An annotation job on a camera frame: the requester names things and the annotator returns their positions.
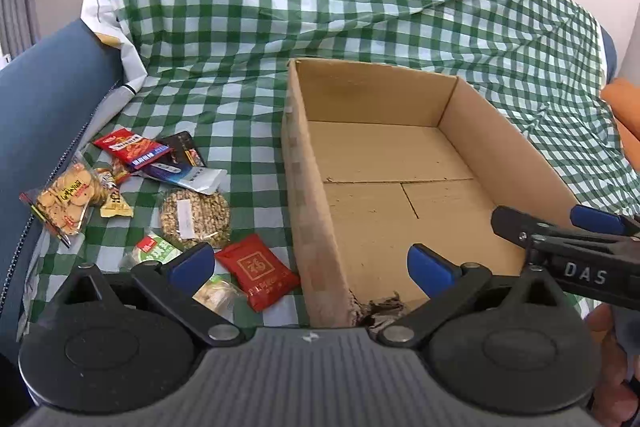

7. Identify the round cracker bag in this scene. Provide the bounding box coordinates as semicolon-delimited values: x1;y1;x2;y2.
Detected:
19;162;108;248

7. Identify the grey zippered fabric cover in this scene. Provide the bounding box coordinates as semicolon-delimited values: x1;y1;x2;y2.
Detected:
15;77;137;338

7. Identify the purple and white packet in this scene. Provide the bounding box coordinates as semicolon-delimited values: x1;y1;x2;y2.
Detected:
132;159;228;195

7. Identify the round puffed grain cake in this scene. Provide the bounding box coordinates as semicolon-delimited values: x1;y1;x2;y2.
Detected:
159;188;233;250

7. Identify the red peanut packet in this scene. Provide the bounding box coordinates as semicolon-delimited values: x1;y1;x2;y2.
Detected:
93;130;170;172

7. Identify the brown cardboard box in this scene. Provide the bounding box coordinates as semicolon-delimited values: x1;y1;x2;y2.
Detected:
281;58;583;328

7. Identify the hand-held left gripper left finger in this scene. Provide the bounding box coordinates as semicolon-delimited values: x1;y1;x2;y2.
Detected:
37;242;246;350

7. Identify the green checked cloth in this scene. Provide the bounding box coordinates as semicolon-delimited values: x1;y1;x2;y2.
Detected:
15;0;636;338

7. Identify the pale clear snack packet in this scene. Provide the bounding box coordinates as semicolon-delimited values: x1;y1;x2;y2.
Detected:
192;274;248;323

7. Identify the white printed pillow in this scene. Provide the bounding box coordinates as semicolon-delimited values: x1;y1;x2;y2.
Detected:
80;0;148;98

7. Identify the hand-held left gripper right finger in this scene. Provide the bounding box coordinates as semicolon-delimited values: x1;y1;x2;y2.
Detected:
375;243;583;350

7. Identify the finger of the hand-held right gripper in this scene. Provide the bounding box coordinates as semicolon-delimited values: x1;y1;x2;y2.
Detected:
570;204;640;237
491;206;640;254

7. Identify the small yellow candy packet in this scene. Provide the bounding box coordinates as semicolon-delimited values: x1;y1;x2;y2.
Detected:
97;184;133;219

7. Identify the green and white packet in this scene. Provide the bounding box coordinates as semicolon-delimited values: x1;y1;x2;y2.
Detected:
119;232;183;272

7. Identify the red square packet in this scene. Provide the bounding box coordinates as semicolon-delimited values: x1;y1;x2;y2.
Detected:
215;234;302;313

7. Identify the black snack packet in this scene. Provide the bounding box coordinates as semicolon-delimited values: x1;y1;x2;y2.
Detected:
159;131;207;168

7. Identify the person's right hand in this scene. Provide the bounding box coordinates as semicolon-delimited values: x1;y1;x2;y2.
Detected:
582;304;640;427

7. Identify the orange cushion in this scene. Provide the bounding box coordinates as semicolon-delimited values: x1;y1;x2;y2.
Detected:
600;78;640;168

